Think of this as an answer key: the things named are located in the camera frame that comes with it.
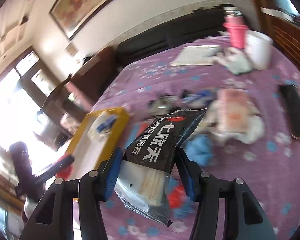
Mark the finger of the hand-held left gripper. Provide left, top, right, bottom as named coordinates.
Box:
left=35, top=154, right=75, bottom=180

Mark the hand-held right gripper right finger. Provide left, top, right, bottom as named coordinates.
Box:
left=175, top=147, right=278, bottom=240

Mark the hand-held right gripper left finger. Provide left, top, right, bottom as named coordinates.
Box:
left=19, top=147, right=124, bottom=240

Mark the yellow cardboard box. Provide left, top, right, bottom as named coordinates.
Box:
left=65, top=107, right=130, bottom=180

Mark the black snack packet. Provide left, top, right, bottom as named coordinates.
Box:
left=114, top=107, right=207, bottom=227

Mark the person's left forearm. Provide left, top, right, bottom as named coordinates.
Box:
left=21, top=195, right=40, bottom=223

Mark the red soft item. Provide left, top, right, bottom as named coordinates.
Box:
left=169, top=184, right=188, bottom=208

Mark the blue cloth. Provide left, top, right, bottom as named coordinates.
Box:
left=185, top=134, right=214, bottom=167

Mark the clear plastic bag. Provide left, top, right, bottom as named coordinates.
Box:
left=87, top=111, right=118, bottom=143

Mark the bright window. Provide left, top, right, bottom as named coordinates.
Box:
left=0, top=51, right=73, bottom=155

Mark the silver shiny item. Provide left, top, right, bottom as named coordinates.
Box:
left=149, top=95, right=178, bottom=117

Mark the white plastic bag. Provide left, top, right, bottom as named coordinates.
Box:
left=202, top=100, right=265, bottom=144

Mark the pale pink flat packet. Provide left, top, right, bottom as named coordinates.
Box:
left=217, top=89, right=250, bottom=133

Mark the blue and white packet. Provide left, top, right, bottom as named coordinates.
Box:
left=182, top=89, right=215, bottom=105

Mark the dark wooden nightstand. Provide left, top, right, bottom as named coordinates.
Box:
left=70, top=46, right=119, bottom=105

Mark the white paper sheet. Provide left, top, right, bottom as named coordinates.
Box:
left=170, top=45, right=220, bottom=67

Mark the grey green cloth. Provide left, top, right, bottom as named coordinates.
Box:
left=212, top=47, right=254, bottom=75

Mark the black flat remote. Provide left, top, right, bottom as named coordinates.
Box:
left=279, top=85, right=300, bottom=137

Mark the black headboard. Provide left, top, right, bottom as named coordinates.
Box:
left=116, top=5, right=243, bottom=65

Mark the pink bottle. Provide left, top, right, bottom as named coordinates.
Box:
left=223, top=15, right=249, bottom=49

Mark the brown wooden furniture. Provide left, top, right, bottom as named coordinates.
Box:
left=245, top=0, right=300, bottom=80

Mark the framed wall painting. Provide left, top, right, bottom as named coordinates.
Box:
left=49, top=0, right=138, bottom=42

